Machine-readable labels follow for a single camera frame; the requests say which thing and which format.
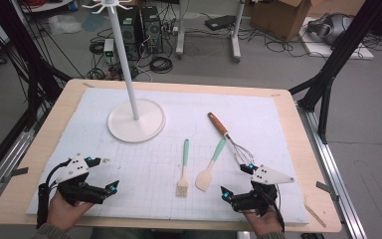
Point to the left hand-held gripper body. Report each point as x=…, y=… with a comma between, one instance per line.
x=79, y=192

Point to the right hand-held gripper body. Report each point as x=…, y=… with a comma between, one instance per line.
x=258, y=199

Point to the white hook stand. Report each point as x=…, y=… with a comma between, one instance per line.
x=136, y=127

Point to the person's right hand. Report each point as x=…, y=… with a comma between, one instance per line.
x=265, y=224

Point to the person's left hand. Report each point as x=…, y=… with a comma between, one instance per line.
x=64, y=214

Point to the grey metal clamp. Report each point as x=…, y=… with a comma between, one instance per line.
x=326, y=189
x=19, y=172

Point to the person's dark trousers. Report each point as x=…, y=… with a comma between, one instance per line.
x=162, y=234

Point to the white grid mat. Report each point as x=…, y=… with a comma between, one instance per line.
x=179, y=109

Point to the black computer tower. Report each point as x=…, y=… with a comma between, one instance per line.
x=134, y=30
x=152, y=30

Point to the clear plastic bag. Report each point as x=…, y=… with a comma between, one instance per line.
x=64, y=25

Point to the white floor board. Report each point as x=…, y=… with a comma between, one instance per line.
x=321, y=48

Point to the black flat device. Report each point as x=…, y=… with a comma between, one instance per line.
x=220, y=22

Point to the cardboard box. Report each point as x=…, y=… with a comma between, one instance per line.
x=278, y=20

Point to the aluminium rail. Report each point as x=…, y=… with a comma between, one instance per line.
x=3, y=162
x=336, y=176

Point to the black metal frame post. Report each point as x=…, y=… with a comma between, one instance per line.
x=20, y=43
x=341, y=49

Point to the white rolling stand frame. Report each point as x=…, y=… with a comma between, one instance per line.
x=180, y=33

